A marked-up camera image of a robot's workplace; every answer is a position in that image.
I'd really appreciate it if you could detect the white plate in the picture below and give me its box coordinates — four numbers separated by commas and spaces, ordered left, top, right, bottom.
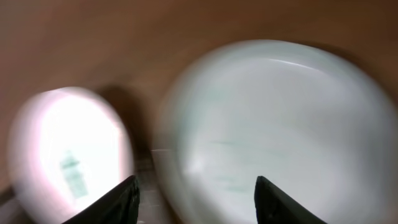
7, 87, 134, 223
154, 40, 397, 223

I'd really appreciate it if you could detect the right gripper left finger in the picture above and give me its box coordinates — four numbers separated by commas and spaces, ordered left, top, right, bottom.
63, 175, 140, 224

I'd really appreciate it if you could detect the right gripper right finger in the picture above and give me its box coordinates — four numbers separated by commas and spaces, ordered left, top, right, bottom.
254, 176, 326, 224

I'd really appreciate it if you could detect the white plate top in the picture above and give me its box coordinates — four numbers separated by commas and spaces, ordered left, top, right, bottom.
7, 87, 134, 223

